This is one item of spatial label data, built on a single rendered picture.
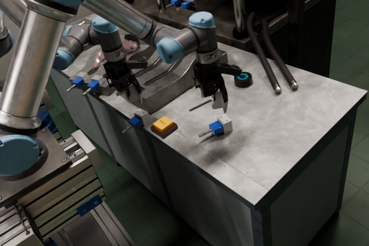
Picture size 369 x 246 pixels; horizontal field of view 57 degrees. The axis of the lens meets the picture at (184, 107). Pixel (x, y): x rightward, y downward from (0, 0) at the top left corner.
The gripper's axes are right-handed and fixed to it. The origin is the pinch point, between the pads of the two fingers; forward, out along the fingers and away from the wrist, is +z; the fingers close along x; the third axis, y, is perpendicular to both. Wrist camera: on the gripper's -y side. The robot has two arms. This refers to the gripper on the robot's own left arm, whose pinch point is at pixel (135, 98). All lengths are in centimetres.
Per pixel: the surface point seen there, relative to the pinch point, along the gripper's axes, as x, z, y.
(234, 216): 45, 41, 2
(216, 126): 31.6, 9.1, -10.4
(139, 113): 0.0, 7.4, 0.7
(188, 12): -55, 11, -90
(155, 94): -0.3, 4.6, -9.8
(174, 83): 0.7, 5.8, -20.8
